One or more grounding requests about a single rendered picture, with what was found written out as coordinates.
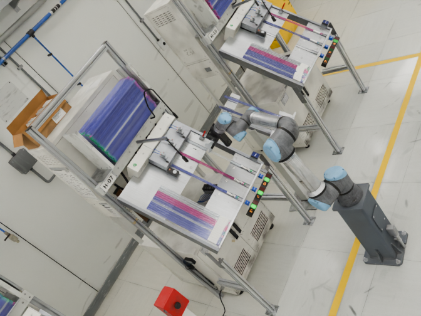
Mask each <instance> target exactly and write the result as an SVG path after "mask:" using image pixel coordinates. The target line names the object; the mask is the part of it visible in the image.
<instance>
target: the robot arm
mask: <svg viewBox="0 0 421 316"><path fill-rule="evenodd" d="M251 124H254V125H259V126H262V127H267V128H270V129H274V130H275V131H274V133H273V134H272V135H271V136H270V138H268V139H267V141H266V142H265V143H264V145H263V150H264V152H265V154H266V155H267V156H268V157H269V158H270V159H271V160H272V161H274V162H279V163H283V164H284V165H285V166H286V167H287V168H288V170H289V171H290V172H291V173H292V174H293V176H294V177H295V178H297V180H298V181H299V182H300V183H301V184H302V185H303V187H304V188H305V189H306V190H307V195H308V196H309V199H308V202H309V203H310V204H311V205H312V206H314V207H316V208H317V209H319V210H322V211H327V210H328V209H329V208H330V207H331V205H332V204H333V203H334V201H335V200H337V201H338V203H339V204H340V205H341V206H343V207H350V206H354V205H356V204H357V203H358V202H359V201H360V200H361V199H362V197H363V191H362V189H361V187H360V186H358V185H357V184H355V183H354V182H353V181H352V180H351V178H350V177H349V175H348V174H347V172H346V171H345V170H344V168H342V167H341V166H333V167H330V168H328V169H327V170H326V171H325V173H324V181H319V180H318V178H317V177H316V176H315V175H314V174H313V173H312V172H311V171H310V169H309V168H308V167H307V166H306V164H305V163H304V162H303V161H302V160H301V159H300V158H299V157H298V155H297V154H296V153H295V150H296V149H295V148H294V146H293V144H294V142H295V141H296V140H297V138H298V136H299V127H298V124H297V123H296V121H295V120H294V119H293V118H291V117H288V116H282V117H278V116H275V115H270V114H266V113H260V112H259V111H258V109H256V108H254V107H249V109H247V110H246V112H245V113H244V114H243V115H242V117H241V118H240V119H239V120H238V121H237V122H236V123H235V122H234V121H232V117H231V115H230V114H229V113H227V112H222V113H221V114H220V115H219V116H218V118H217V121H216V123H215V124H214V123H213V124H212V126H211V128H210V130H209V132H208V133H207V135H206V138H208V139H209V140H213V141H214V142H213V141H210V143H205V146H206V147H207V148H208V149H209V151H208V153H210V152H211V151H212V149H213V148H214V146H215V144H216V142H218V140H219V139H220V140H221V141H222V142H223V143H224V145H225V146H226V147H229V146H230V145H231V144H232V140H231V139H230V138H228V136H227V135H226V134H225V133H224V132H225V131H226V132H227V133H228V134H229V135H231V136H232V137H233V138H234V139H236V140H237V141H238V142H240V141H241V140H242V139H243V138H244V137H245V136H246V134H247V132H246V130H247V129H248V127H249V126H250V125H251ZM212 143H213V144H212Z"/></svg>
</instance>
